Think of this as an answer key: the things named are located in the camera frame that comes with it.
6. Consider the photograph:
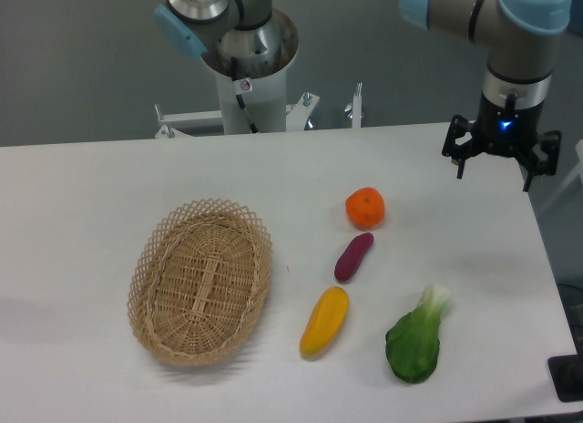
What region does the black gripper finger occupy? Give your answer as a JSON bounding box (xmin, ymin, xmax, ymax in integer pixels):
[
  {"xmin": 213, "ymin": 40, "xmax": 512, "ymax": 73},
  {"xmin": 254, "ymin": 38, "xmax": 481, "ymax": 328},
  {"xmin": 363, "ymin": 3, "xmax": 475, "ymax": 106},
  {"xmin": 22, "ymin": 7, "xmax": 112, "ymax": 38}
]
[
  {"xmin": 442, "ymin": 115, "xmax": 483, "ymax": 179},
  {"xmin": 517, "ymin": 130, "xmax": 562, "ymax": 191}
]

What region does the black cable on pedestal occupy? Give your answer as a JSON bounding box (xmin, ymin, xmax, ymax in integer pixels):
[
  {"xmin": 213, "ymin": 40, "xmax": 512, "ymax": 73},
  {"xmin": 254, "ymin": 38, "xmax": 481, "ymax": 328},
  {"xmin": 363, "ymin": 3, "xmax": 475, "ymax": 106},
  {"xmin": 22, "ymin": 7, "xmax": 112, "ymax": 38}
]
[{"xmin": 229, "ymin": 57, "xmax": 260, "ymax": 135}]

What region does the oval wicker basket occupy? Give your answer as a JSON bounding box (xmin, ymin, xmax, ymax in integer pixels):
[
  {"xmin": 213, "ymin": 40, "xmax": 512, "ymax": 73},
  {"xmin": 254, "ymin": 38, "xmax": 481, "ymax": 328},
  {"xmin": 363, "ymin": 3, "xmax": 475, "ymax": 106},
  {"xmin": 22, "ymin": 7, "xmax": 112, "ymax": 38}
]
[{"xmin": 128, "ymin": 199, "xmax": 272, "ymax": 366}]

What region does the orange tangerine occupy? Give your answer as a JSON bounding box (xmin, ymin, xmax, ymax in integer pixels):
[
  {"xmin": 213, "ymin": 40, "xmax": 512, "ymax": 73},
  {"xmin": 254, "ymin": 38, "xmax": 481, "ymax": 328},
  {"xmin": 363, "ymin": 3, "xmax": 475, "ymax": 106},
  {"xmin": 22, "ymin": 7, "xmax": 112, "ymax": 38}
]
[{"xmin": 345, "ymin": 187, "xmax": 385, "ymax": 230}]

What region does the black device at table edge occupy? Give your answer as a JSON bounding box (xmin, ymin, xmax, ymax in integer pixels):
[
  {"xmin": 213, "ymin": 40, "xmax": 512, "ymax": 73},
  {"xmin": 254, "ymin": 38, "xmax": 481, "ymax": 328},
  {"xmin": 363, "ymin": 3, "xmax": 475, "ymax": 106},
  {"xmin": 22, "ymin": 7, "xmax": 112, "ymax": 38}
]
[{"xmin": 547, "ymin": 355, "xmax": 582, "ymax": 403}]

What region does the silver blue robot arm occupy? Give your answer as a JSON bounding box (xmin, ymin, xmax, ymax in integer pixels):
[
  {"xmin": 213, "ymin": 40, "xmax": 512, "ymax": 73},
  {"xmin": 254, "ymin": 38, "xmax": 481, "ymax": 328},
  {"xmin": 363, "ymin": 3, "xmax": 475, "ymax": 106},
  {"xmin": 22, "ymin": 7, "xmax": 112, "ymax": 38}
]
[{"xmin": 154, "ymin": 0, "xmax": 572, "ymax": 178}]

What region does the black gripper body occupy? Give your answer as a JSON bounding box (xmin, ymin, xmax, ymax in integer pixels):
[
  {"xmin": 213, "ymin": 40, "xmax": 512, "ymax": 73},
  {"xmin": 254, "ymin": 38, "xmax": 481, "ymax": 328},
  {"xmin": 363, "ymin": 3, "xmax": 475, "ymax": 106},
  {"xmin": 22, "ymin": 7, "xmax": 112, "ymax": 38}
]
[{"xmin": 471, "ymin": 95, "xmax": 542, "ymax": 157}]

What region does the green bok choy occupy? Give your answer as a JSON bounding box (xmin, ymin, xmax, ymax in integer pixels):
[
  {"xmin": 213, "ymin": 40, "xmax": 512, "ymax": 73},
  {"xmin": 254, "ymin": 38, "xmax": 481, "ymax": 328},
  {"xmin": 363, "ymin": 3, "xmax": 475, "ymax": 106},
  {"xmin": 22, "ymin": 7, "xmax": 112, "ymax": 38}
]
[{"xmin": 385, "ymin": 284, "xmax": 451, "ymax": 384}]

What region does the purple sweet potato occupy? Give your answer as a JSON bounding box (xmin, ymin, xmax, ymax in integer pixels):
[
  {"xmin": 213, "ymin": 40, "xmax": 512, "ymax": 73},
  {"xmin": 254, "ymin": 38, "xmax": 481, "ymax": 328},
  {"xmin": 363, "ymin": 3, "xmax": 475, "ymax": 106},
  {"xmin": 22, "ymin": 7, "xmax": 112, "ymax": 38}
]
[{"xmin": 334, "ymin": 232, "xmax": 374, "ymax": 284}]

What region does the yellow mango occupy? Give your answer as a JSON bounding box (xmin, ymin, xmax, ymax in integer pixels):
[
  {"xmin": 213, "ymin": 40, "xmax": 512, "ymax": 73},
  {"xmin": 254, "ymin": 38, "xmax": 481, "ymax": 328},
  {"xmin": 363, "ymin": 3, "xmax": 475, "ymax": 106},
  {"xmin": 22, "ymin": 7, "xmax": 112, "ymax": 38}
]
[{"xmin": 299, "ymin": 286, "xmax": 350, "ymax": 359}]

